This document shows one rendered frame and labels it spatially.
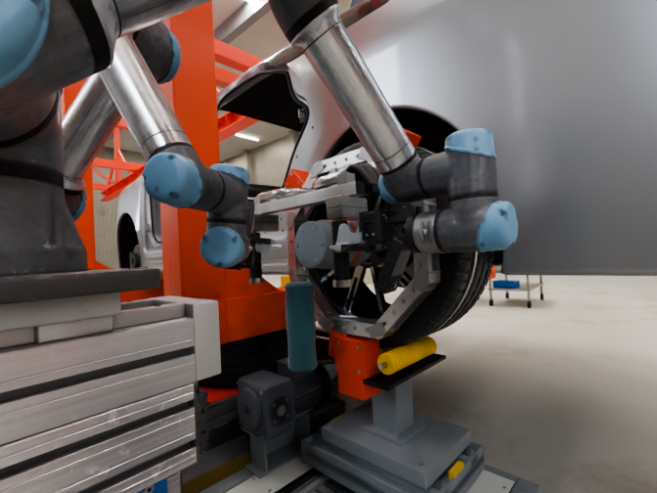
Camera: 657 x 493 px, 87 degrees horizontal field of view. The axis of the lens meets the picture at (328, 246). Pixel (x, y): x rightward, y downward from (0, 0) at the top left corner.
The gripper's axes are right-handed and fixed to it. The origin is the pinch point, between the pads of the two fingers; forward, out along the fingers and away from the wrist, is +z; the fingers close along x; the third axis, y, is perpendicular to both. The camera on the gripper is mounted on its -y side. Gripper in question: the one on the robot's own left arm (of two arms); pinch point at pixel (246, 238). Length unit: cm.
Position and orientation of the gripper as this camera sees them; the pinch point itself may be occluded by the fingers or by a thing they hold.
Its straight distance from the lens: 99.2
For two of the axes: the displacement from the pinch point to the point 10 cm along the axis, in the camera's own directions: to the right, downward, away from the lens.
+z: -1.0, -0.1, 10.0
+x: 9.9, 0.8, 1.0
